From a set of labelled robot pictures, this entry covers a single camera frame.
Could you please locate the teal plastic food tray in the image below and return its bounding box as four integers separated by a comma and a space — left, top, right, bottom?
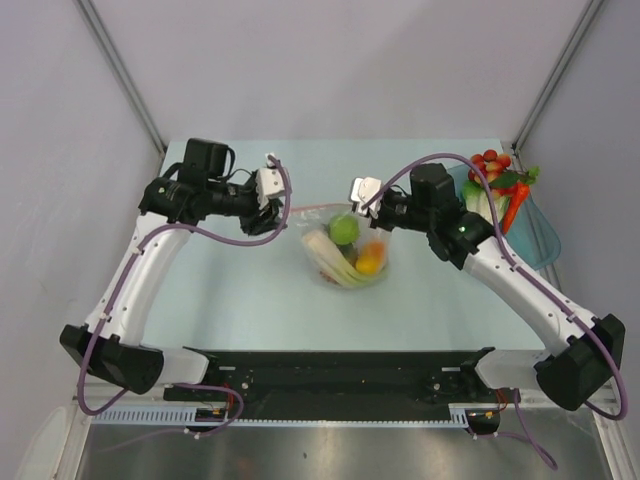
448, 165, 561, 270

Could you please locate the yellow toy mango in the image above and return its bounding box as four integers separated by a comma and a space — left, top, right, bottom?
355, 241, 386, 276

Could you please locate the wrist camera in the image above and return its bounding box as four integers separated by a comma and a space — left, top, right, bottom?
349, 177, 383, 218
256, 153, 287, 209

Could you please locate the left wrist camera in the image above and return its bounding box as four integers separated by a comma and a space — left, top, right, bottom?
256, 153, 287, 209

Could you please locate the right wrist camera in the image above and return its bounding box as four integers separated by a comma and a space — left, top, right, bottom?
349, 177, 383, 218

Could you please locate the corner aluminium post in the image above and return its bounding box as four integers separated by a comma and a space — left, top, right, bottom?
511, 0, 608, 155
73, 0, 168, 157

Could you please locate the red strawberry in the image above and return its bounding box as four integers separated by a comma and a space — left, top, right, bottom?
489, 167, 540, 235

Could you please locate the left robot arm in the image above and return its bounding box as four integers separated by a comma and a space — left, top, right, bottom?
60, 139, 292, 400

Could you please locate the right corner aluminium post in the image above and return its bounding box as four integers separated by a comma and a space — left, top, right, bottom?
511, 0, 608, 155

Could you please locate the white cable duct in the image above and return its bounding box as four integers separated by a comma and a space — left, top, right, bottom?
92, 403, 474, 427

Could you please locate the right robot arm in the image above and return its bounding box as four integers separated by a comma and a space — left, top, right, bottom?
351, 155, 628, 420

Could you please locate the left corner aluminium post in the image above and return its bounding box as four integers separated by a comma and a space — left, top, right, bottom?
73, 0, 168, 157

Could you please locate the green round fruit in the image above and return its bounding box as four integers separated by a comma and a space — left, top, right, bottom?
328, 213, 360, 246

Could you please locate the aluminium frame rail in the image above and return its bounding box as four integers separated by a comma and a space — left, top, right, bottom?
85, 382, 165, 409

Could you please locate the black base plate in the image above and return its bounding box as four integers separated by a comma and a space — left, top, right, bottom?
163, 350, 513, 422

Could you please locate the clear zip top bag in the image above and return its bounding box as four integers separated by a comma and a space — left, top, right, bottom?
289, 203, 391, 290

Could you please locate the white green cabbage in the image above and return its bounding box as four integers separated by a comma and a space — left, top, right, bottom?
461, 180, 510, 223

